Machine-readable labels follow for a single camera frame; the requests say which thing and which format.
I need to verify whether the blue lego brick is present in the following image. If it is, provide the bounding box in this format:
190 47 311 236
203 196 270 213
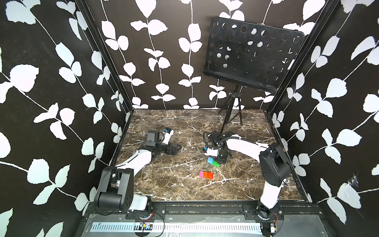
207 157 214 164

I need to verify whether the green lego brick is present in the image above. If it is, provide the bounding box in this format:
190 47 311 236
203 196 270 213
212 161 220 167

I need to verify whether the red lego brick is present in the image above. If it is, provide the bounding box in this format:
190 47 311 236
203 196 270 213
204 172 214 180

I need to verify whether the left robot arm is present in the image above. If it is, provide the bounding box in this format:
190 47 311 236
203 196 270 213
94 142 182 212

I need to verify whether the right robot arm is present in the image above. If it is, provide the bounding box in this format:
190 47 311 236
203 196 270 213
202 131 292 220

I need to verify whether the white ruler strip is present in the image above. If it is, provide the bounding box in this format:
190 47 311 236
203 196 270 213
89 222 262 235

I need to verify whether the black music stand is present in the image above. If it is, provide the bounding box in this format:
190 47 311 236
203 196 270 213
203 17 305 126

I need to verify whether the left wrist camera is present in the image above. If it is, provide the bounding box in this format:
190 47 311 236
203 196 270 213
146 127 174 146

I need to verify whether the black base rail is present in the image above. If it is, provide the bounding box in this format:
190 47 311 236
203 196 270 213
87 200 323 222

